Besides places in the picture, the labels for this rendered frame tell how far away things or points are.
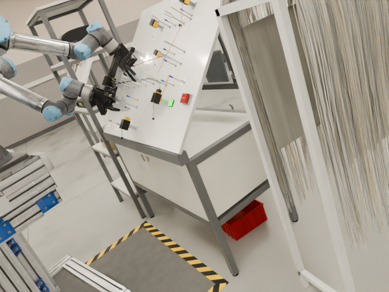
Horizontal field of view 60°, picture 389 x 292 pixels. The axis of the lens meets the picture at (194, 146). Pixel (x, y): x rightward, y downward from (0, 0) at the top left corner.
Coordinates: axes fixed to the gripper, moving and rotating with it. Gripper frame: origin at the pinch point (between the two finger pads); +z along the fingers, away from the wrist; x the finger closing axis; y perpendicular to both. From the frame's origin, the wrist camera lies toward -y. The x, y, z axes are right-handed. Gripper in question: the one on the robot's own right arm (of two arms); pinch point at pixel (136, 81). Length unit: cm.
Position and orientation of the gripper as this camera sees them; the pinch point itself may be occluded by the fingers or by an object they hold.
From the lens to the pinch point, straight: 185.2
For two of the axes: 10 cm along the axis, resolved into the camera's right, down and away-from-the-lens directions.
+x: -5.2, -1.8, 8.3
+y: 6.3, -7.4, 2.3
